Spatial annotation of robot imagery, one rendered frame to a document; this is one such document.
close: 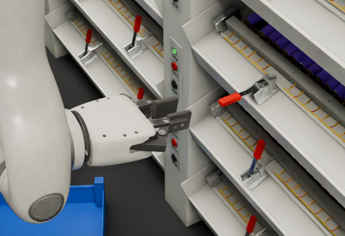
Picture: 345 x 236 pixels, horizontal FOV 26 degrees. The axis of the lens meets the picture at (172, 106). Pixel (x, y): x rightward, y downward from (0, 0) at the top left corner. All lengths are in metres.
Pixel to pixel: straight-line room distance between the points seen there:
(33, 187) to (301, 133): 0.43
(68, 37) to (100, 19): 0.30
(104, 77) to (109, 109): 0.80
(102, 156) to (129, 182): 0.72
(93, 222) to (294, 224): 0.54
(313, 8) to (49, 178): 0.42
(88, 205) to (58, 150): 0.81
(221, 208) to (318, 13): 0.61
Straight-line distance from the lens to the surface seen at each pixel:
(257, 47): 1.22
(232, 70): 1.24
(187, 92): 1.37
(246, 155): 1.35
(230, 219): 1.50
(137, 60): 1.58
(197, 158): 1.49
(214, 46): 1.28
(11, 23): 0.84
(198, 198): 1.55
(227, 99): 1.14
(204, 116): 1.42
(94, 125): 1.01
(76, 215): 1.66
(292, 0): 1.05
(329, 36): 1.00
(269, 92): 1.18
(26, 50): 0.86
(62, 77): 2.03
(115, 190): 1.71
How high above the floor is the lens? 1.25
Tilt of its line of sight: 41 degrees down
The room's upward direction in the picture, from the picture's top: straight up
